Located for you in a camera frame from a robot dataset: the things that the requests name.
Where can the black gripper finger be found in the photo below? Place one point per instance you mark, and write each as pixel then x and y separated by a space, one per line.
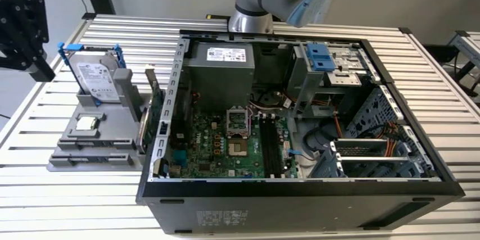
pixel 10 54
pixel 38 26

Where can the black RAM slot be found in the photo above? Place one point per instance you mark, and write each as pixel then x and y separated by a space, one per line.
pixel 274 145
pixel 264 145
pixel 270 145
pixel 278 145

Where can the hard disk in blue carrier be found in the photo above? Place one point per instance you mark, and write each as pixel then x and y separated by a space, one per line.
pixel 94 77

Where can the silver CPU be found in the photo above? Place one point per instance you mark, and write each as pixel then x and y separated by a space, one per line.
pixel 86 123

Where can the grey parts rack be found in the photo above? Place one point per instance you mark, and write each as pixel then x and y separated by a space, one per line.
pixel 112 127

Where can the green graphics card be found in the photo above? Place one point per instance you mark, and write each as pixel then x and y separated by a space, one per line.
pixel 155 102

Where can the yellow black plug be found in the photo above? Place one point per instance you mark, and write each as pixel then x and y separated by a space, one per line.
pixel 212 16

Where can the grey power supply unit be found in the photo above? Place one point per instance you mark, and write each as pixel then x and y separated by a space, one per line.
pixel 222 82

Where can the blue expansion slot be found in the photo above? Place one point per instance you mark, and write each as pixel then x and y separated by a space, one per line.
pixel 180 158

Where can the thin locking lever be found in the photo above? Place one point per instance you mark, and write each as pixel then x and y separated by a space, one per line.
pixel 250 123

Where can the CPU socket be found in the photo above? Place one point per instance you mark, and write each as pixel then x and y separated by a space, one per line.
pixel 238 146

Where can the green motherboard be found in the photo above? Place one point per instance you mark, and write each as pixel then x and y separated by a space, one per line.
pixel 240 167

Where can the blue drive latch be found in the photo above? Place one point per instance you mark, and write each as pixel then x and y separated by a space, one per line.
pixel 319 54

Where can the black open PC case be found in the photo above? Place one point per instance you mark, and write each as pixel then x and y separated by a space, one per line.
pixel 263 212

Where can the silver disk bay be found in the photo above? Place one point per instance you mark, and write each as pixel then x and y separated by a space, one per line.
pixel 360 160

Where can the black joint block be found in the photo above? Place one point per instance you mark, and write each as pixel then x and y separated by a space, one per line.
pixel 440 53

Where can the slatted metal side table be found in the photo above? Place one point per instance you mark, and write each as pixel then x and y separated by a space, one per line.
pixel 464 40

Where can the black table corner bracket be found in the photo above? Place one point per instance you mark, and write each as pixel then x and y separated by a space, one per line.
pixel 90 16
pixel 404 30

